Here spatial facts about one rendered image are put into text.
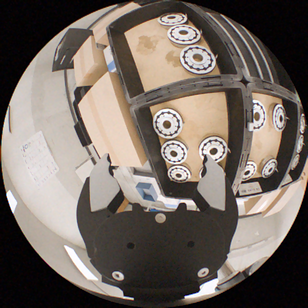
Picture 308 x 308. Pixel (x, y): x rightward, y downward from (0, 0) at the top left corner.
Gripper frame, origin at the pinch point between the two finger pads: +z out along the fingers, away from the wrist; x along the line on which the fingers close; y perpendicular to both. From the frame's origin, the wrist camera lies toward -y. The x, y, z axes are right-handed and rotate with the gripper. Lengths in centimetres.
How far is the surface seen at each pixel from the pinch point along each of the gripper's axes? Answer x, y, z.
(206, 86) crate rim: 10.7, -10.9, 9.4
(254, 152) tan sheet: 38.4, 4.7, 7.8
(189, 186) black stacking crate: 16.2, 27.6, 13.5
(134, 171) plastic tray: -17, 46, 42
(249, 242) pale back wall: 249, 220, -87
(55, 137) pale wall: -260, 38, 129
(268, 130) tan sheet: 41.7, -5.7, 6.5
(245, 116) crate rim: 21.0, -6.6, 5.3
